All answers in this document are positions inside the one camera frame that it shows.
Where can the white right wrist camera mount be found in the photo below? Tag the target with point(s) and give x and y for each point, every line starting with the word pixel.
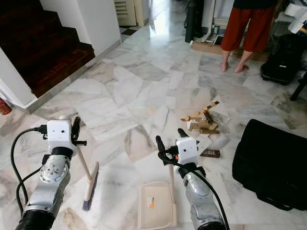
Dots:
pixel 187 150

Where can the black backpack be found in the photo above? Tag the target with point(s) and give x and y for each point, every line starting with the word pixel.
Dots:
pixel 285 60

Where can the white paper roll pack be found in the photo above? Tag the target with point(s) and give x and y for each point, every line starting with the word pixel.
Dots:
pixel 295 17

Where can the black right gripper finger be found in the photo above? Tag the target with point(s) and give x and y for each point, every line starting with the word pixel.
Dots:
pixel 182 133
pixel 160 146

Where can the flat brown wooden board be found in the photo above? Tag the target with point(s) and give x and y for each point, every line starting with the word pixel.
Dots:
pixel 206 48

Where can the black soft suitcase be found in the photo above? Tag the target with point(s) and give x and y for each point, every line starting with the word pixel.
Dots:
pixel 268 163

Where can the tall black cylinder bag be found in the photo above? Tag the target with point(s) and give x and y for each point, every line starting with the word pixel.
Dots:
pixel 194 21

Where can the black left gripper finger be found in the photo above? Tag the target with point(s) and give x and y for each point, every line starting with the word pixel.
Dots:
pixel 76 128

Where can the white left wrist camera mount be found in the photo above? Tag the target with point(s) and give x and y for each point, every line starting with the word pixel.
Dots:
pixel 60 134

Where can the cream louvre door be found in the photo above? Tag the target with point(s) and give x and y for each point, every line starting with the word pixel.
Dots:
pixel 124 12

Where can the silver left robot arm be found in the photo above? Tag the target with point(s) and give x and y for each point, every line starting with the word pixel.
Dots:
pixel 50 191

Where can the dark wooden staircase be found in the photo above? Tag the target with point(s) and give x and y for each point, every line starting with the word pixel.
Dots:
pixel 48 48

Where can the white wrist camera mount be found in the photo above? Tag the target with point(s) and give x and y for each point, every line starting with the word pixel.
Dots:
pixel 187 150
pixel 60 134

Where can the brown chocolate bar wrapper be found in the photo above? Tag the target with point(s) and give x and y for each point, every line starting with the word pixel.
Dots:
pixel 210 153

